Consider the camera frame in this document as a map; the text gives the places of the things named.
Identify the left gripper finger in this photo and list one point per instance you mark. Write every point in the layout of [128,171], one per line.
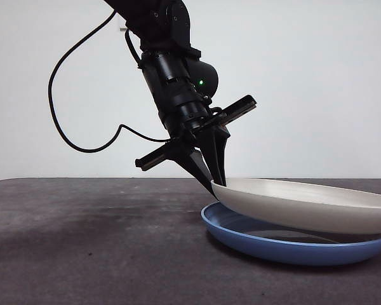
[214,149]
[193,162]

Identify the blue round plate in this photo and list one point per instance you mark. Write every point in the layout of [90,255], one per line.
[273,251]

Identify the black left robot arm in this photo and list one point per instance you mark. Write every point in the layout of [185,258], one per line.
[165,31]

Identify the white round plate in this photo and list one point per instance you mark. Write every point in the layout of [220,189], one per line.
[304,209]

